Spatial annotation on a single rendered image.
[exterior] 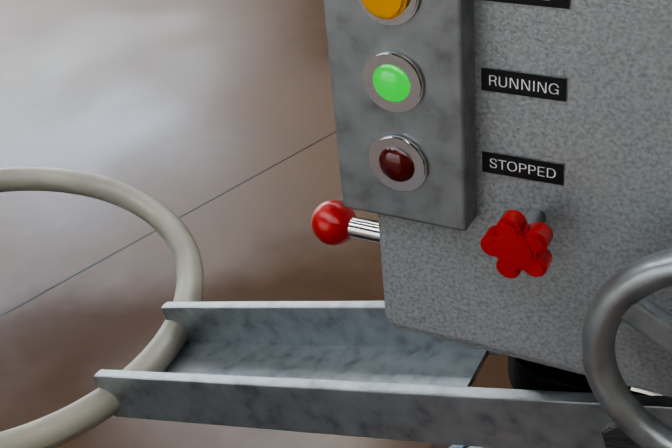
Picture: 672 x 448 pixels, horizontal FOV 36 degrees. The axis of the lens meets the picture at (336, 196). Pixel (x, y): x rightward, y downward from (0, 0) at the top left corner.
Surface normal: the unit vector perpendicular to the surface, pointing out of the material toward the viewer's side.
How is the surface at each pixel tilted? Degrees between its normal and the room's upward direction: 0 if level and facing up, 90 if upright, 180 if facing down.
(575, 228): 90
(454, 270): 90
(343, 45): 90
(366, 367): 16
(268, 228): 0
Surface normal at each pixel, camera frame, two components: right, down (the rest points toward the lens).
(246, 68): -0.08, -0.84
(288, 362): -0.33, -0.86
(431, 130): -0.45, 0.51
